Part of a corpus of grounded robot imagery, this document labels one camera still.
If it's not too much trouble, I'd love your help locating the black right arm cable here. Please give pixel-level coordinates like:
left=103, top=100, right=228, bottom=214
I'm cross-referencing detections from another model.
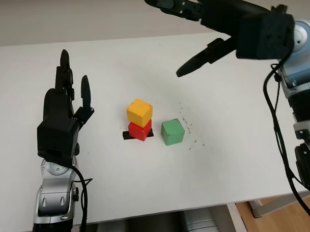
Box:
left=262, top=56, right=310, bottom=232

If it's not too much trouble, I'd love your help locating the yellow wooden block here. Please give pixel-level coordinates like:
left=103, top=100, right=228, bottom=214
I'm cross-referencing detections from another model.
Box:
left=125, top=97, right=154, bottom=128

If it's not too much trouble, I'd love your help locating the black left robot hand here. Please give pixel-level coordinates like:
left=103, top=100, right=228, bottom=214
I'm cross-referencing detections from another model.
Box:
left=41, top=48, right=97, bottom=159

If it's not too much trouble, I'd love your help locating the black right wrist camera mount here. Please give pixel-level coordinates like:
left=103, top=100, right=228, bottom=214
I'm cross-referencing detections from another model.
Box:
left=234, top=11, right=296, bottom=62

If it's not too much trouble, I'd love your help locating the grey right robot leg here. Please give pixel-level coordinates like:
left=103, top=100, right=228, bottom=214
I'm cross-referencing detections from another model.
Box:
left=181, top=207, right=221, bottom=232

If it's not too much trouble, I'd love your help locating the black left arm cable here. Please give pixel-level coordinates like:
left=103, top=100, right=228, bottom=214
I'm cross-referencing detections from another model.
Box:
left=70, top=165, right=95, bottom=232

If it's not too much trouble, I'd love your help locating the grey table leg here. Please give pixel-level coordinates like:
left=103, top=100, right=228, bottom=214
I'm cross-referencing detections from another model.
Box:
left=248, top=199, right=268, bottom=219

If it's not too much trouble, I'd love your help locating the white table frame bar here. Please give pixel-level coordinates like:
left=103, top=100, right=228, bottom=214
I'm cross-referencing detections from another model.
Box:
left=226, top=202, right=249, bottom=232

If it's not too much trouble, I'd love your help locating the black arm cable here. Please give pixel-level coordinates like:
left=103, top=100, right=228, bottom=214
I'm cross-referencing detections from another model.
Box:
left=262, top=56, right=310, bottom=232
left=70, top=165, right=95, bottom=232

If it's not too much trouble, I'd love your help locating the green wooden block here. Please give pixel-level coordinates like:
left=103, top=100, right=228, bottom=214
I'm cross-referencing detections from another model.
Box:
left=160, top=117, right=186, bottom=147

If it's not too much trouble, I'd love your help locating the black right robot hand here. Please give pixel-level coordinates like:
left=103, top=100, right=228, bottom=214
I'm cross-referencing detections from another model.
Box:
left=144, top=0, right=291, bottom=79

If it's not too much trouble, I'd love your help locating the black tape strip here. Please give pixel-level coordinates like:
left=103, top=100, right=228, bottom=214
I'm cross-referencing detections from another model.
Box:
left=122, top=130, right=155, bottom=141

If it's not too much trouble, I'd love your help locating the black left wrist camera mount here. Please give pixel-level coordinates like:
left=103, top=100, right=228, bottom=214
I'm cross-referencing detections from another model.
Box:
left=36, top=115, right=81, bottom=168

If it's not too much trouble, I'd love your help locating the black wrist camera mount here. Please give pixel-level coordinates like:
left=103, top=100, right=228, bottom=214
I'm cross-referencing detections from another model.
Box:
left=234, top=11, right=296, bottom=62
left=36, top=115, right=81, bottom=168

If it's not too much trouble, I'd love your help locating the red wooden block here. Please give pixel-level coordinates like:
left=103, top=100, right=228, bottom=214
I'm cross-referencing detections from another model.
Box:
left=127, top=120, right=153, bottom=142

